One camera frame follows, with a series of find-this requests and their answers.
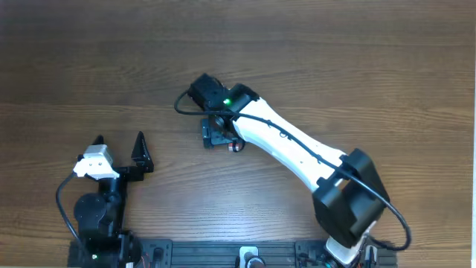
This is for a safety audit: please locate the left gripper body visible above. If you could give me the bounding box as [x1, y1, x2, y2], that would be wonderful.
[110, 165, 146, 184]

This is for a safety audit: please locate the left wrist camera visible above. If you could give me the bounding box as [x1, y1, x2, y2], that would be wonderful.
[72, 144, 121, 182]

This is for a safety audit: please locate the mounting rail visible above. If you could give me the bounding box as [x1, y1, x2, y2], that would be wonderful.
[68, 237, 398, 268]

